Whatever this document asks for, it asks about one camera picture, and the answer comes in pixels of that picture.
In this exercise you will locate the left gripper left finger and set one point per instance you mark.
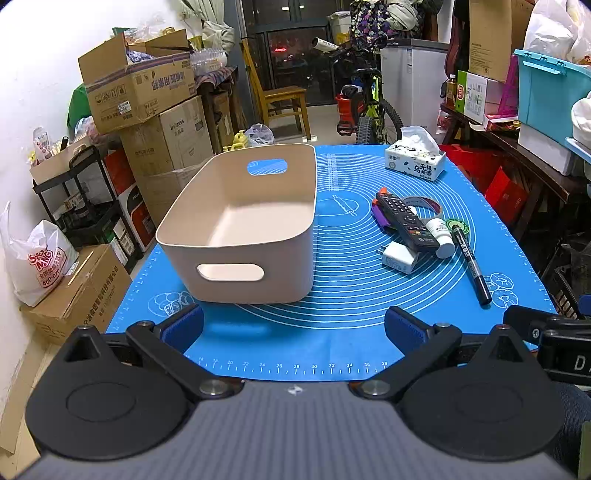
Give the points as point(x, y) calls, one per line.
point(163, 346)

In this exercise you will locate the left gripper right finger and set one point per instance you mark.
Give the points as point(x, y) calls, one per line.
point(425, 349)

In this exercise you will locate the black marker pen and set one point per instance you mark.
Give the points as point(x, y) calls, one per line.
point(481, 289)

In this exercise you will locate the white USB charger plug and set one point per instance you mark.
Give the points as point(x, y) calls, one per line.
point(399, 257)

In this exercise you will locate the white pill bottle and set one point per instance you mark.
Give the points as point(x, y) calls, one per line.
point(438, 228)

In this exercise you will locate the black TV remote control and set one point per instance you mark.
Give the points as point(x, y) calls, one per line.
point(411, 229)

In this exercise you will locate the green round tin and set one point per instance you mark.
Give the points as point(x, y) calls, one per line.
point(460, 225)

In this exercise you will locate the beige plastic storage bin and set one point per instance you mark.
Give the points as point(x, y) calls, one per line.
point(242, 230)

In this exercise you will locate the floor cardboard box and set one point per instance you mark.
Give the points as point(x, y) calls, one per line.
point(89, 294)

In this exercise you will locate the blue silicone baking mat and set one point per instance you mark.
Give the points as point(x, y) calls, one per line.
point(337, 332)

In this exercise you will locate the red white appliance box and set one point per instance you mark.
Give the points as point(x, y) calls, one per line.
point(129, 196)

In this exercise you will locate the purple orange utility knife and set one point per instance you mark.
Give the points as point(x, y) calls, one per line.
point(381, 220)

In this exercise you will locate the white red plastic bag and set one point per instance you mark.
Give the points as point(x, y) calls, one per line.
point(36, 265)

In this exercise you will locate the black metal shelf cart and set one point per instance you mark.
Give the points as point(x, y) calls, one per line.
point(85, 222)

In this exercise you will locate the large stacked cardboard box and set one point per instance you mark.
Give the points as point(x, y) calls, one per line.
point(165, 152)

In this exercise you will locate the white tissue box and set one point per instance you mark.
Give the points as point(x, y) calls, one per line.
point(416, 154)

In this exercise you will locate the yellow detergent jug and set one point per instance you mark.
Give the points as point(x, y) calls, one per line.
point(240, 141)

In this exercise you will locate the clear plastic bag on floor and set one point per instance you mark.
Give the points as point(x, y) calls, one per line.
point(259, 135)

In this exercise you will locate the red bucket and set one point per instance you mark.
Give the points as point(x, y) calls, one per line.
point(350, 109)

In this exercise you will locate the green white carton box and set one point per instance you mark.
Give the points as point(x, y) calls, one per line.
point(471, 95)

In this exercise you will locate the teal plastic storage crate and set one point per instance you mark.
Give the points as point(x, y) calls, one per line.
point(548, 88)

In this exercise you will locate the top open cardboard box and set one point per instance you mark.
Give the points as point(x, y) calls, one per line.
point(129, 84)

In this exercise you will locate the wooden chair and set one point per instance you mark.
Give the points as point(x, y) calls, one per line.
point(276, 103)

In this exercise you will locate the white refrigerator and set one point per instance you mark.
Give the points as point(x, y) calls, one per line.
point(413, 74)

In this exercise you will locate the green black bicycle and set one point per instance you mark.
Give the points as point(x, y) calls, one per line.
point(380, 123)

